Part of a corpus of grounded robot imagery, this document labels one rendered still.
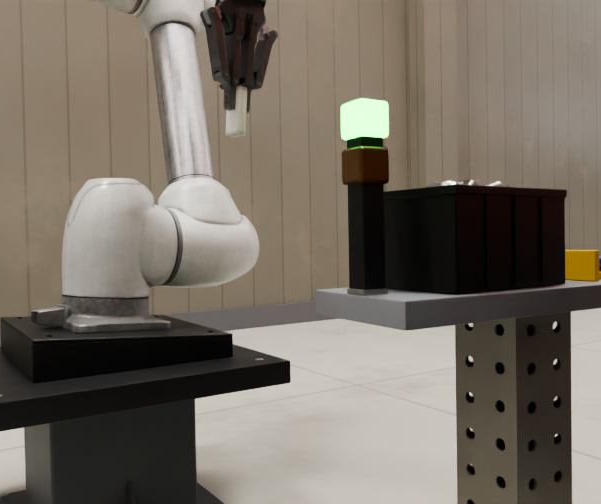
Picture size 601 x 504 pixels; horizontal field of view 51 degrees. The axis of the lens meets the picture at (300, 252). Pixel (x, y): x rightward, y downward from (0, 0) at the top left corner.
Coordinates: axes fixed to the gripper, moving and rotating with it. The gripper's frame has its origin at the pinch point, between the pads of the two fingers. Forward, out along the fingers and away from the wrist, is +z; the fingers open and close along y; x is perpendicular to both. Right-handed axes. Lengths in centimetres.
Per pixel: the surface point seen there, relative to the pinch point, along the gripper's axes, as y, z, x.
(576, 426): -113, 62, 4
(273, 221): -183, 0, -204
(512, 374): -15, 34, 37
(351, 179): 5.2, 12.2, 28.1
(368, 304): 4.4, 25.5, 30.7
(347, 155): 5.2, 9.6, 27.4
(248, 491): -26, 69, -25
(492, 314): -5.9, 26.1, 39.2
